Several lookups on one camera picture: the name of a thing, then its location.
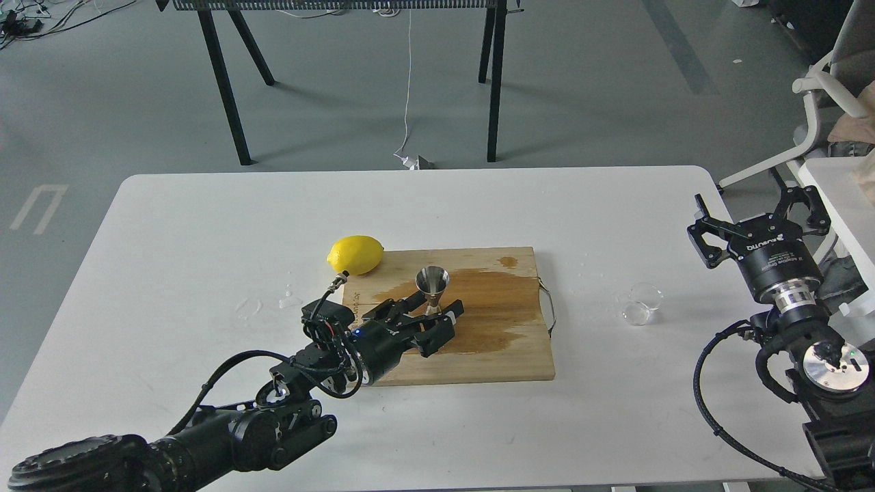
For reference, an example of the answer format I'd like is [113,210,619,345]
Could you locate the small clear glass cup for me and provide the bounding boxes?
[621,282,664,327]

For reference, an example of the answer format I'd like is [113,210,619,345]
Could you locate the white hanging cable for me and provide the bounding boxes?
[392,10,435,170]

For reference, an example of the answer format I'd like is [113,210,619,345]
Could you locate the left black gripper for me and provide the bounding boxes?
[301,292,463,387]

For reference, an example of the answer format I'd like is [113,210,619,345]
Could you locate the steel jigger measuring cup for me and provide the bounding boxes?
[416,265,450,316]

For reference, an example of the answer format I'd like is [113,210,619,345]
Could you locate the wooden cutting board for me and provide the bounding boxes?
[342,246,555,386]

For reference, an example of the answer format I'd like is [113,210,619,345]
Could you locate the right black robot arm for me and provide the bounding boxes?
[687,170,874,491]

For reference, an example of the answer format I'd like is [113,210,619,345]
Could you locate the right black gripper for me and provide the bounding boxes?
[687,168,832,305]

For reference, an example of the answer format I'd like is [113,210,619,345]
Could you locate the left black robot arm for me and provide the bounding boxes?
[8,292,463,491]

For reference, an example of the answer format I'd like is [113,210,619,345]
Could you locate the yellow lemon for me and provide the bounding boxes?
[326,236,384,276]

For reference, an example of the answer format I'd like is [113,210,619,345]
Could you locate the black cables on floor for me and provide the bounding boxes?
[0,0,137,49]

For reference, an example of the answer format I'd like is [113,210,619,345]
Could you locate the black metal frame table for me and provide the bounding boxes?
[156,1,523,168]

